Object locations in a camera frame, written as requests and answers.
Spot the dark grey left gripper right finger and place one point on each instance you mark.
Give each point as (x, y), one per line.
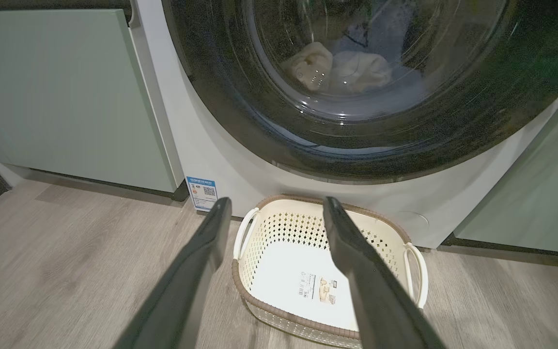
(376, 295)

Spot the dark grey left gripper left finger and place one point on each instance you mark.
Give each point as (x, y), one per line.
(182, 291)

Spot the black glass washing machine door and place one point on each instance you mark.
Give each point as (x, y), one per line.
(221, 97)

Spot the cream garment with blue trim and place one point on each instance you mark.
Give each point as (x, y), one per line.
(356, 72)

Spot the basket product label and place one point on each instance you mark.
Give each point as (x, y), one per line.
(318, 288)

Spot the cream perforated laundry basket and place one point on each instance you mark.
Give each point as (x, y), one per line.
(284, 271)

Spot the white washing machine body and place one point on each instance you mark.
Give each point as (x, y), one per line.
(221, 160)

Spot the wide pale green cabinet door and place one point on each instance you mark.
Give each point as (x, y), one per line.
(66, 97)

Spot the round filter cover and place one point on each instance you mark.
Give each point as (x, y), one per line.
(412, 220)

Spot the black plinth under tall cabinet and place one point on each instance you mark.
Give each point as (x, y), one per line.
(453, 240)

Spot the black plinth under wide cabinet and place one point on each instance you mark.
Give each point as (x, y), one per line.
(180, 191)

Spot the blue energy label sticker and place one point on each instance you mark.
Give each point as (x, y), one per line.
(202, 193)

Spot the tall pale green cabinet panel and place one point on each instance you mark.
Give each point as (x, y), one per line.
(540, 194)

